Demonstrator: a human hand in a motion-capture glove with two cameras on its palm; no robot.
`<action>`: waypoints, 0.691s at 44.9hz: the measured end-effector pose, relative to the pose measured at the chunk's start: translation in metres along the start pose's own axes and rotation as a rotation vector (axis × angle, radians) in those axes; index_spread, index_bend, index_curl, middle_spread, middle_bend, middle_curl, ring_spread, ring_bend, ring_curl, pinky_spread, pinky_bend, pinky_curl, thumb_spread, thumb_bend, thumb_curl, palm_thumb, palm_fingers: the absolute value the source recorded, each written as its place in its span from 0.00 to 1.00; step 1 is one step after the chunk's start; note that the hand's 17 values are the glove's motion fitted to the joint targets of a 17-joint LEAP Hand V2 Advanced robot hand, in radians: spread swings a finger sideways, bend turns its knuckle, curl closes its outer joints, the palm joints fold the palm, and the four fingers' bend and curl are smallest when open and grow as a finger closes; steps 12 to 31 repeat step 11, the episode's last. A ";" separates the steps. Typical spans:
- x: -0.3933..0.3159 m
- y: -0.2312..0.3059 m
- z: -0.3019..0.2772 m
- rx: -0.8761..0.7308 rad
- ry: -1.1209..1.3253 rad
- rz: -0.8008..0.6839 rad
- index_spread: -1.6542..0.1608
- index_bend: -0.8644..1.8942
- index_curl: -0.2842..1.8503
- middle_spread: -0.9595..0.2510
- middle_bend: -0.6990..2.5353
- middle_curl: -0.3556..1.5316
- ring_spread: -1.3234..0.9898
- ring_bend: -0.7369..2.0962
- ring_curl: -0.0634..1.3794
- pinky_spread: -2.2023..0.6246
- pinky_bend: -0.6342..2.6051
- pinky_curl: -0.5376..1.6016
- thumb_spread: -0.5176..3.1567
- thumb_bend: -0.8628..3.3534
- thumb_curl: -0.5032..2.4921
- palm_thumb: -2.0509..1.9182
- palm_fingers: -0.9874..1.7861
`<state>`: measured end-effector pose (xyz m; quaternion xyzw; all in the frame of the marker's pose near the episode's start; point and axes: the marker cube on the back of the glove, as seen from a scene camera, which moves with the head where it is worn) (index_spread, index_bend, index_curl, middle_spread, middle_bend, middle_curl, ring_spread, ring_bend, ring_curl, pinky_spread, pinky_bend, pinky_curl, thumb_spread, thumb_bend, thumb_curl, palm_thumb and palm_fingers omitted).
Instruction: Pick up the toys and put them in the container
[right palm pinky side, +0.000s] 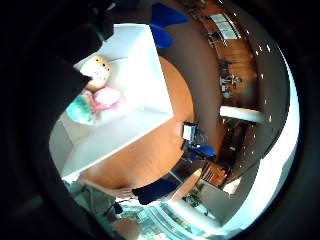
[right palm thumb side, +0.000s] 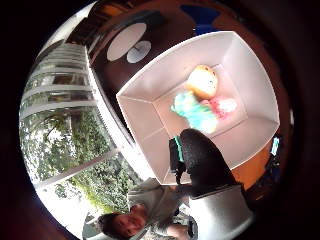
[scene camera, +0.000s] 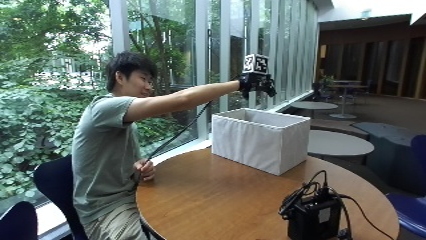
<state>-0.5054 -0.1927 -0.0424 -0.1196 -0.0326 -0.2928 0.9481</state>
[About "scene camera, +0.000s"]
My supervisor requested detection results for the long black glove cable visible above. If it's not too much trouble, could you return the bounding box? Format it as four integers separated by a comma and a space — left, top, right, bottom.
135, 99, 215, 183

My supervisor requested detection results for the white marker cube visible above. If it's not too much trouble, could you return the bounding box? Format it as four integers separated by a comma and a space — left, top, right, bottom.
241, 53, 271, 76

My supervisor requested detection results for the small round grey table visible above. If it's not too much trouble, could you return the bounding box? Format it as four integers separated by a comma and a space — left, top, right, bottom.
291, 100, 340, 120

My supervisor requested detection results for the dark background chair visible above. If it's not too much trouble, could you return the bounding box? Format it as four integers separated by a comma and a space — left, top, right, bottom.
311, 82, 333, 103

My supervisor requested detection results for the the person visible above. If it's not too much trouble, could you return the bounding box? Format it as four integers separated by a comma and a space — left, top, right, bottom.
71, 50, 244, 240

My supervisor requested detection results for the potted green plant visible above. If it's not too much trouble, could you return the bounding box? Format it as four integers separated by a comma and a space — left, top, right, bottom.
320, 74, 337, 88

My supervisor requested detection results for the white fabric storage box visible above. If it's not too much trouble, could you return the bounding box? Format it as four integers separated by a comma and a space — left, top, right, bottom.
211, 107, 312, 177

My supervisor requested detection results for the dark blue chair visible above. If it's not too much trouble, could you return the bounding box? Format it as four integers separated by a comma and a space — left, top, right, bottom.
32, 154, 91, 240
0, 200, 40, 240

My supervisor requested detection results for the large round grey table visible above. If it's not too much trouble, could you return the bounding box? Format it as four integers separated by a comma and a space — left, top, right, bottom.
307, 129, 376, 165

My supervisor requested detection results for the grey upholstered bench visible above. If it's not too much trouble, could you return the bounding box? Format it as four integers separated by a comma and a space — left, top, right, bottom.
352, 121, 426, 196

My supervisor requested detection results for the black electronics box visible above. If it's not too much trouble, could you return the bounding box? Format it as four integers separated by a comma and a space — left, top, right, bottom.
287, 195, 344, 240

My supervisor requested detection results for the bright blue chair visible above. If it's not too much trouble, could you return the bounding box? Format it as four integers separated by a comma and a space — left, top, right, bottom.
385, 133, 426, 238

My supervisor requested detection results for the white window frame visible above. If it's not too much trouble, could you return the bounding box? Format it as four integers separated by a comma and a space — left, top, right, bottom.
108, 0, 323, 158

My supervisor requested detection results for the tall round pedestal table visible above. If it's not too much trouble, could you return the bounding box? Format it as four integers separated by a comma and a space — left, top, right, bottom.
328, 83, 370, 120

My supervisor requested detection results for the black cable bundle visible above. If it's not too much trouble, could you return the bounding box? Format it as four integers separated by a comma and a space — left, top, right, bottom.
279, 169, 333, 217

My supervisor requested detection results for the thin black power cable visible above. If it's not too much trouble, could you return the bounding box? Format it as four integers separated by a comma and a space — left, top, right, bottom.
337, 194, 397, 240

